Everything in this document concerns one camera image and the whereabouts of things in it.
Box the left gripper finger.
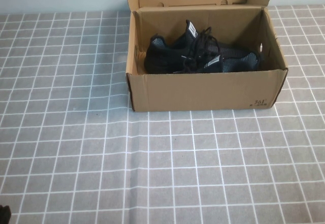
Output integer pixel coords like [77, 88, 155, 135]
[0, 204, 12, 224]

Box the black mesh sneaker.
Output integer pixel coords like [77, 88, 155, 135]
[176, 52, 261, 74]
[144, 19, 256, 74]

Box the brown cardboard shoe box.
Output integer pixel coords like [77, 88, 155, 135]
[126, 0, 289, 113]

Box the grey white-checked tablecloth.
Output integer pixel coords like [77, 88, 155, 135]
[0, 4, 325, 224]

